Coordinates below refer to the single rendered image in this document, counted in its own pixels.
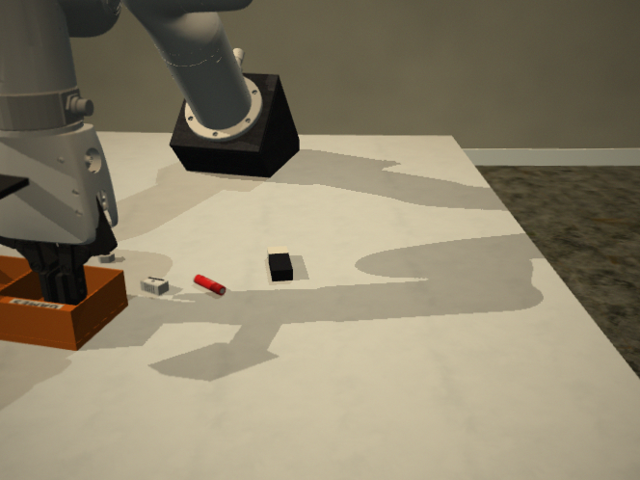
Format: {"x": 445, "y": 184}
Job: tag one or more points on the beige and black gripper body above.
{"x": 59, "y": 204}

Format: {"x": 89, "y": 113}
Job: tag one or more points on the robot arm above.
{"x": 38, "y": 87}

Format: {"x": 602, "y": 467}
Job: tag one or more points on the red battery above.
{"x": 209, "y": 284}

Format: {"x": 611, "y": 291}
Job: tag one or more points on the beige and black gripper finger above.
{"x": 71, "y": 281}
{"x": 43, "y": 258}

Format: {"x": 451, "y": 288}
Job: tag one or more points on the orange open bin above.
{"x": 51, "y": 324}

